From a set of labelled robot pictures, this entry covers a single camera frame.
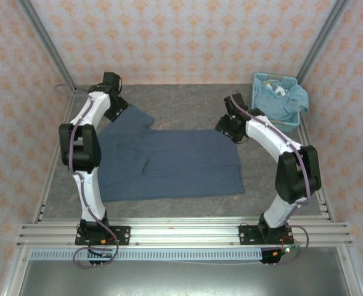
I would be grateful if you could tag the small circuit board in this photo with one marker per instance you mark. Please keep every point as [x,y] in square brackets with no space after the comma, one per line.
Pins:
[102,254]
[287,249]

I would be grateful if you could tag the light blue plastic basket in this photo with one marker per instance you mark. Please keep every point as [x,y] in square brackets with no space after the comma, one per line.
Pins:
[289,82]

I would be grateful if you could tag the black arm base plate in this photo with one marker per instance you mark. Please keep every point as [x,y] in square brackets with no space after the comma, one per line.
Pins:
[247,235]
[122,235]

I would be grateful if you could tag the light blue t-shirt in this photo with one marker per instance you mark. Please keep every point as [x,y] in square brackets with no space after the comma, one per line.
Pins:
[270,101]

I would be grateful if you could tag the aluminium corner post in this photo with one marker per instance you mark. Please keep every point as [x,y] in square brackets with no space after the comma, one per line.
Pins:
[326,34]
[45,37]

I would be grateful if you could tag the aluminium mounting rail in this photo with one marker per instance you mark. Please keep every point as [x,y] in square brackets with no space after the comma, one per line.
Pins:
[184,234]

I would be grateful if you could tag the grey metal lower panel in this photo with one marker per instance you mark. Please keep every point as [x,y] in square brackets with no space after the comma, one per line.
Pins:
[184,277]

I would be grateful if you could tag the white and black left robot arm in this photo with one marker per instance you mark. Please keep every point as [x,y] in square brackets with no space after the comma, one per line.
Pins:
[87,197]

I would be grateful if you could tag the dark blue t-shirt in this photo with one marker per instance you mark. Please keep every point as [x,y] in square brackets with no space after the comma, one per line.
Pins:
[184,166]

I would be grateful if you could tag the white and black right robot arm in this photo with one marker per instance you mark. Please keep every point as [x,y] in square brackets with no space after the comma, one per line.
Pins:
[270,138]

